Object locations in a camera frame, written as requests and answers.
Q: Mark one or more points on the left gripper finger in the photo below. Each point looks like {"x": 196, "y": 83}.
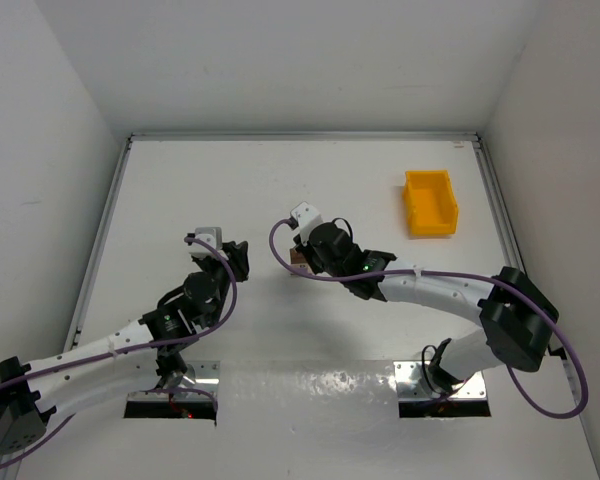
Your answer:
{"x": 236, "y": 252}
{"x": 240, "y": 271}

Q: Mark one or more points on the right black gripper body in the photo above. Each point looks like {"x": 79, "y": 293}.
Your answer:
{"x": 304, "y": 255}

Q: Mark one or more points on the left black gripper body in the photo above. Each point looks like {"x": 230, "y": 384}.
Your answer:
{"x": 231, "y": 257}

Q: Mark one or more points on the brown wood block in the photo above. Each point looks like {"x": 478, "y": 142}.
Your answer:
{"x": 297, "y": 259}

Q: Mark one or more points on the purple wood cube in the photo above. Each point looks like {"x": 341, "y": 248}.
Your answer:
{"x": 305, "y": 270}

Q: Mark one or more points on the yellow plastic bin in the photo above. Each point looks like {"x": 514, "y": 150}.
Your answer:
{"x": 430, "y": 204}

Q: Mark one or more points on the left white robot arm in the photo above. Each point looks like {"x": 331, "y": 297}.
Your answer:
{"x": 142, "y": 356}

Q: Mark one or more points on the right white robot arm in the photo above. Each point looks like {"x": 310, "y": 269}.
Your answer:
{"x": 506, "y": 309}

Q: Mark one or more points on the white front cover board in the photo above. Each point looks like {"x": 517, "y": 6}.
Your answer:
{"x": 317, "y": 420}

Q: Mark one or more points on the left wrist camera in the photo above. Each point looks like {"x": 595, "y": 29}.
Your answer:
{"x": 205, "y": 242}

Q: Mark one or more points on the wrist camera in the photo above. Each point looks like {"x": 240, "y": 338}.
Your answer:
{"x": 205, "y": 242}
{"x": 305, "y": 219}

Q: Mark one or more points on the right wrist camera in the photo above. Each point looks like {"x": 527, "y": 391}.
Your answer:
{"x": 305, "y": 219}

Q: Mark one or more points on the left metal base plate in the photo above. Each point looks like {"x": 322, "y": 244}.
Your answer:
{"x": 198, "y": 382}

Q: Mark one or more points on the metal base plate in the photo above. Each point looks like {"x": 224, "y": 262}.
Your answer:
{"x": 411, "y": 387}
{"x": 198, "y": 382}

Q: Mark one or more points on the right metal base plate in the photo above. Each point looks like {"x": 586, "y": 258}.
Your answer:
{"x": 411, "y": 387}

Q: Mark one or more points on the aluminium table frame rail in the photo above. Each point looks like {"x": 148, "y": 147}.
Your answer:
{"x": 271, "y": 154}

